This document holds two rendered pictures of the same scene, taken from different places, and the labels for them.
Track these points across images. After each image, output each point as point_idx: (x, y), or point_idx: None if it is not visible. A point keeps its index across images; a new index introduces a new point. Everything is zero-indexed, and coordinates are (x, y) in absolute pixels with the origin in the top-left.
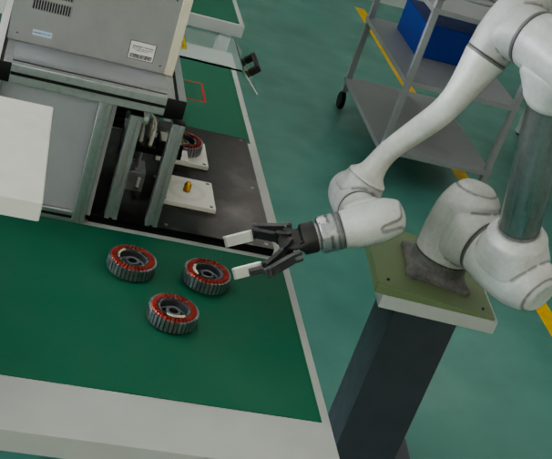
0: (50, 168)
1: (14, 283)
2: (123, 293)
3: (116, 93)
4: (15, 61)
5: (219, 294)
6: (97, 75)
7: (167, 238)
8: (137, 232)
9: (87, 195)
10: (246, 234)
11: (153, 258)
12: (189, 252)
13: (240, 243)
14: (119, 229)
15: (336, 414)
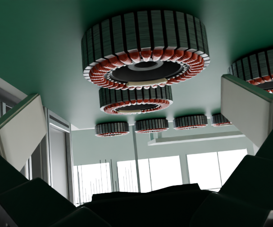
0: (54, 169)
1: (183, 106)
2: (196, 83)
3: None
4: None
5: (193, 16)
6: None
7: None
8: (11, 90)
9: (47, 148)
10: (19, 159)
11: (133, 104)
12: (15, 57)
13: (21, 111)
14: (21, 96)
15: None
